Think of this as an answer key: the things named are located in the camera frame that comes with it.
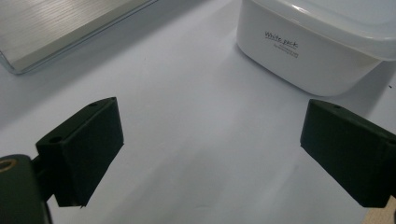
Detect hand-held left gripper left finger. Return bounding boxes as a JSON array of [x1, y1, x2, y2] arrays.
[[35, 96, 125, 208]]

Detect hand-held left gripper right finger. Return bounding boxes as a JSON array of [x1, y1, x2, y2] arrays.
[[300, 98, 396, 209]]

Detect white plastic container with lid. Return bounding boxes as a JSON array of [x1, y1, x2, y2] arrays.
[[235, 0, 396, 97]]

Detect silver metal tray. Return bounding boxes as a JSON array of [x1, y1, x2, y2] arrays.
[[0, 0, 158, 76]]

